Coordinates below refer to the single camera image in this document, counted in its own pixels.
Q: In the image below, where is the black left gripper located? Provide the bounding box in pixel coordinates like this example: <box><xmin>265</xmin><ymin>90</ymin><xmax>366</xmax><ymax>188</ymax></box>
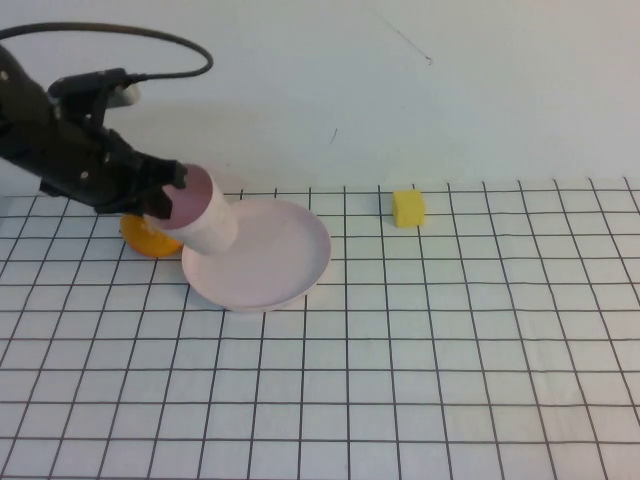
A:
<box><xmin>0</xmin><ymin>107</ymin><xmax>189</xmax><ymax>222</ymax></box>

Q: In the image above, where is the pink plastic cup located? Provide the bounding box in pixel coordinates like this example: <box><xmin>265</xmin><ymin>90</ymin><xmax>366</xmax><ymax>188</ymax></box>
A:
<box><xmin>160</xmin><ymin>163</ymin><xmax>239</xmax><ymax>257</ymax></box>

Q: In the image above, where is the pink round plate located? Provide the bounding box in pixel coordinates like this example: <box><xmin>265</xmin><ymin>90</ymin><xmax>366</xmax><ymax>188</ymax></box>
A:
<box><xmin>180</xmin><ymin>200</ymin><xmax>333</xmax><ymax>314</ymax></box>

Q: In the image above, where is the orange fruit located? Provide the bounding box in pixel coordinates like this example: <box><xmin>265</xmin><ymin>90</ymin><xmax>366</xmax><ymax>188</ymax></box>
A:
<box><xmin>120</xmin><ymin>214</ymin><xmax>184</xmax><ymax>259</ymax></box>

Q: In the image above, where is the yellow foam cube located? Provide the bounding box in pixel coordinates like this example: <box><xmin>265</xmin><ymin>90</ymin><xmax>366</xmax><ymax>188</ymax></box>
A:
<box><xmin>392</xmin><ymin>189</ymin><xmax>427</xmax><ymax>229</ymax></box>

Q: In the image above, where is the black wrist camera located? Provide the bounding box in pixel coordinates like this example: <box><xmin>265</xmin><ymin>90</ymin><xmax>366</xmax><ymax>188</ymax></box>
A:
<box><xmin>47</xmin><ymin>67</ymin><xmax>142</xmax><ymax>132</ymax></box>

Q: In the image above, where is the black camera cable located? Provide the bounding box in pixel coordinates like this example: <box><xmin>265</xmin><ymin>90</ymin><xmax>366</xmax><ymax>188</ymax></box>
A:
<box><xmin>0</xmin><ymin>21</ymin><xmax>215</xmax><ymax>83</ymax></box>

